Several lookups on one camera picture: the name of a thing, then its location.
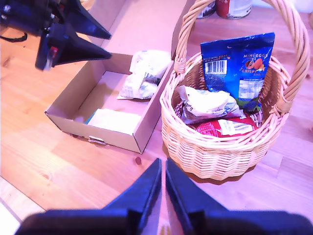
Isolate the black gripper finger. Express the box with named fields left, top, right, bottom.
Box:
left=165, top=158, right=228, bottom=235
left=35, top=23, right=112, bottom=71
left=61, top=0, right=112, bottom=40
left=102, top=158, right=162, bottom=235

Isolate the red Easter egg bag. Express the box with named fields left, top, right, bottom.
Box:
left=189, top=117, right=259, bottom=138

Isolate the blue mini eggs bag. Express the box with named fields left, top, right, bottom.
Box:
left=200, top=32, right=276, bottom=113

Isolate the open brown cardboard box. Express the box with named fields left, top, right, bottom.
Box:
left=45, top=0, right=196, bottom=154

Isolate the white paper sheet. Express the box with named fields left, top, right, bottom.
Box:
left=87, top=108, right=142, bottom=136

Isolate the red and white tin can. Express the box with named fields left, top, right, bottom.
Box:
left=216, top=0, right=252, bottom=20

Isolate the woven wicker basket with handle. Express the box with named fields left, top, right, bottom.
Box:
left=159, top=0, right=311, bottom=184

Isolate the black cable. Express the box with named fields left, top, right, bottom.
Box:
left=0, top=33, right=28, bottom=43

